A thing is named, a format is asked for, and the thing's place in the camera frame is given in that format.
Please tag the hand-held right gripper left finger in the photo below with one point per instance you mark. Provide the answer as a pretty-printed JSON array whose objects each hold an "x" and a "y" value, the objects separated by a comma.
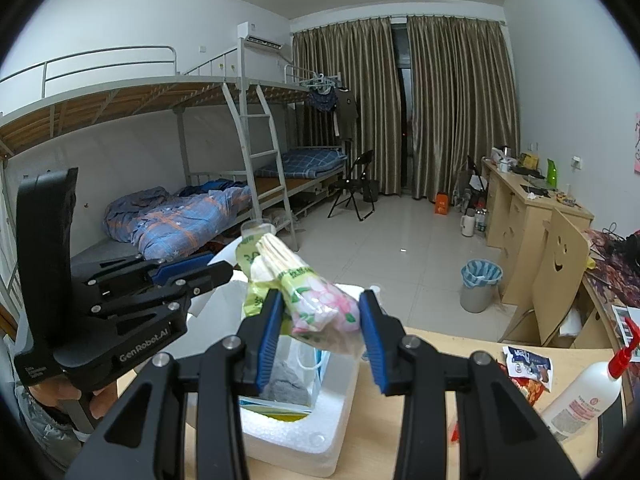
[{"x": 267, "y": 350}]

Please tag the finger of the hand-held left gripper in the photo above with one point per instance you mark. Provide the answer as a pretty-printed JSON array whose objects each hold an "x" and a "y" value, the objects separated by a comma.
[
  {"x": 180, "y": 270},
  {"x": 217, "y": 272}
]

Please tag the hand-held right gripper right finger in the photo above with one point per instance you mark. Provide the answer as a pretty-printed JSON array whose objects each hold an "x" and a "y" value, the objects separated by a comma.
[{"x": 380, "y": 350}]

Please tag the grey sock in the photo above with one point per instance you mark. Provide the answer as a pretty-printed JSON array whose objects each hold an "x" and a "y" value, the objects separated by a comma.
[{"x": 287, "y": 380}]

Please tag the floral tissue packet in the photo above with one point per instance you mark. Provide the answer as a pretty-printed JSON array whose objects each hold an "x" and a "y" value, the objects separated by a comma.
[{"x": 310, "y": 300}]

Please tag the white foam box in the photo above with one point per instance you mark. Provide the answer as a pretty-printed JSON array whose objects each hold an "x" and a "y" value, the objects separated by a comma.
[{"x": 325, "y": 435}]

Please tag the person's left forearm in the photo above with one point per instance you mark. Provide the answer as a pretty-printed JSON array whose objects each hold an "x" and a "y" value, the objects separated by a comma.
[{"x": 40, "y": 430}]

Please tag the person's left hand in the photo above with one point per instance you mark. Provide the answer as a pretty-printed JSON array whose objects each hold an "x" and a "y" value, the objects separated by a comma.
[{"x": 102, "y": 400}]

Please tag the blue orange plaid blanket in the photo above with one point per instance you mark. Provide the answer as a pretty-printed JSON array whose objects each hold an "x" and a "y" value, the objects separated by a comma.
[{"x": 170, "y": 225}]

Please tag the small clear spray bottle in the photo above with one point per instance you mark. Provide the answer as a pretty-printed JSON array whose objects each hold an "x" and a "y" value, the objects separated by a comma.
[{"x": 377, "y": 297}]

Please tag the metal bed ladder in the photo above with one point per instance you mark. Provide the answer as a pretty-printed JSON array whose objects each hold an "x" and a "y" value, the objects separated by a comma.
[{"x": 260, "y": 170}]

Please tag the grey trash bin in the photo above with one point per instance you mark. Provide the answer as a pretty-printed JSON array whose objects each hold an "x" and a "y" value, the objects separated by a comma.
[{"x": 477, "y": 295}]

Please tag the blue checked bedding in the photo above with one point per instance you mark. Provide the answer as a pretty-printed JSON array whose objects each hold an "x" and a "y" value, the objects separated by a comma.
[{"x": 300, "y": 161}]

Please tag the blue white snack packet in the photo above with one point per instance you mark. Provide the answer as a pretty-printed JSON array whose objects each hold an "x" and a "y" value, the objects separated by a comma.
[{"x": 525, "y": 362}]

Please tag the white thermos jug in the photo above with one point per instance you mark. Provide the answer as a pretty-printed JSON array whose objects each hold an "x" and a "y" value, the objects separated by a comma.
[{"x": 467, "y": 226}]

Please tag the orange box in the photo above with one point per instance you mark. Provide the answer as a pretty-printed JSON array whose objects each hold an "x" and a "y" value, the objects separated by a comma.
[{"x": 441, "y": 204}]

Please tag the black bin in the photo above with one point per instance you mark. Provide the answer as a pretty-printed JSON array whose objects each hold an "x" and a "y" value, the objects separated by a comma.
[{"x": 370, "y": 191}]

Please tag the metal bunk bed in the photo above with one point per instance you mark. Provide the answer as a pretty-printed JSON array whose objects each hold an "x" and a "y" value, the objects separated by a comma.
[
  {"x": 290, "y": 87},
  {"x": 115, "y": 92}
]

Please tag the black folding chair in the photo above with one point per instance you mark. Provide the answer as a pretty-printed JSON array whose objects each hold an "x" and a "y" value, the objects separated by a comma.
[{"x": 360, "y": 162}]

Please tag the light wooden desk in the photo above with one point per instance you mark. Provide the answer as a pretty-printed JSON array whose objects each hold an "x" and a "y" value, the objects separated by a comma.
[
  {"x": 515, "y": 210},
  {"x": 595, "y": 330}
]

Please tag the wooden smiley chair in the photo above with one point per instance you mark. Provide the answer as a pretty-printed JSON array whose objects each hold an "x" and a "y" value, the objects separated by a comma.
[{"x": 560, "y": 270}]

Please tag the dark hanging garment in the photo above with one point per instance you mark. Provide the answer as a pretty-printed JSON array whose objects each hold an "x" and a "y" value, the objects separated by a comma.
[{"x": 322, "y": 100}]

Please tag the olive hanging shirt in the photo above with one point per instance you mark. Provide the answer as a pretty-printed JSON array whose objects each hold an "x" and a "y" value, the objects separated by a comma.
[{"x": 346, "y": 115}]

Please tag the white lotion pump bottle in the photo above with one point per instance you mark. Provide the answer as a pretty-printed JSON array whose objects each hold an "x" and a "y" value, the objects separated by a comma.
[{"x": 580, "y": 390}]

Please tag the brown curtain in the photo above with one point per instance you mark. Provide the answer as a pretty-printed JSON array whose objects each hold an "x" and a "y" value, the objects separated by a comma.
[
  {"x": 350, "y": 105},
  {"x": 465, "y": 105}
]

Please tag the teal clothes hanger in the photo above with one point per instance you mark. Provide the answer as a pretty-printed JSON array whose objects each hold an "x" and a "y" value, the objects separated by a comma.
[{"x": 320, "y": 82}]

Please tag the white kettle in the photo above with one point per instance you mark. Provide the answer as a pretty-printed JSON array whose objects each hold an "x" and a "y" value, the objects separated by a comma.
[{"x": 501, "y": 160}]

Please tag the white air conditioner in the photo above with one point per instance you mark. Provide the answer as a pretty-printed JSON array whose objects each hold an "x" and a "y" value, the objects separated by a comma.
[{"x": 259, "y": 35}]

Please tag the white printed paper sheet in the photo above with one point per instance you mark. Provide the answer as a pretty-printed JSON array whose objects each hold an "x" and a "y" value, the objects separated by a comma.
[{"x": 625, "y": 322}]

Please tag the green bottle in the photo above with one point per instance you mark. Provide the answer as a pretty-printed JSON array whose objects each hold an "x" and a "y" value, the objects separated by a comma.
[{"x": 552, "y": 172}]

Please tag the white wall socket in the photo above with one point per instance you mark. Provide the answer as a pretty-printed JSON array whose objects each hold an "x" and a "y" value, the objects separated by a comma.
[{"x": 577, "y": 162}]

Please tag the pink cartoon wall poster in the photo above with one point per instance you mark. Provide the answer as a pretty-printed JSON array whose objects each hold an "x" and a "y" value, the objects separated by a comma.
[{"x": 637, "y": 145}]

